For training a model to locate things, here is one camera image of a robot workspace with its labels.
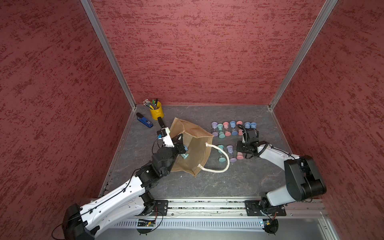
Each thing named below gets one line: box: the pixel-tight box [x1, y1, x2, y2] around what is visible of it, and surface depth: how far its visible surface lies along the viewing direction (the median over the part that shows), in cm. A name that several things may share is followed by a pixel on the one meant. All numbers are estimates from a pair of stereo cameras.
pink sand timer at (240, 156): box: [236, 151, 244, 160], surface depth 91 cm
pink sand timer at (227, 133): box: [223, 121, 232, 137], surface depth 108 cm
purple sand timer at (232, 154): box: [226, 144, 238, 163], surface depth 94 cm
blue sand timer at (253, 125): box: [250, 122, 258, 129], surface depth 109 cm
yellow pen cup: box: [149, 101, 164, 120], surface depth 109 cm
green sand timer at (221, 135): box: [217, 123, 226, 139], surface depth 105 cm
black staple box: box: [157, 116, 166, 128], surface depth 110 cm
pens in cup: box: [143, 98, 159, 110], surface depth 105 cm
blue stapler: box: [136, 112, 154, 128], surface depth 111 cm
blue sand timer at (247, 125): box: [244, 121, 251, 130], surface depth 109 cm
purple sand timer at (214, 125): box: [211, 121, 219, 137], surface depth 108 cm
